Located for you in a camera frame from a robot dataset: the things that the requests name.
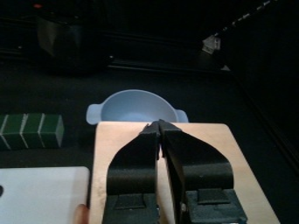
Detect white cutting board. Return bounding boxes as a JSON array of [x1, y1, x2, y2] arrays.
[[0, 165, 90, 224]]

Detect black white striped cable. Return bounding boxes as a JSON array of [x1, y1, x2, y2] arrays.
[[217, 0, 281, 33]]

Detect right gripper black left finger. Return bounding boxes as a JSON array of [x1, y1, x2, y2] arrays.
[[101, 120, 163, 224]]

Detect light blue bowl with handles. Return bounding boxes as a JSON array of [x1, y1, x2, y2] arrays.
[[85, 88, 191, 126]]

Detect wooden drawer box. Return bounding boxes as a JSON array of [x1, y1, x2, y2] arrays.
[[88, 121, 281, 224]]

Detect small white tag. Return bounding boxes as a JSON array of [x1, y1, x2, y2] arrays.
[[200, 34, 221, 55]]

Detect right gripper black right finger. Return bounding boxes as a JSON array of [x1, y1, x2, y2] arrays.
[[159, 118, 248, 224]]

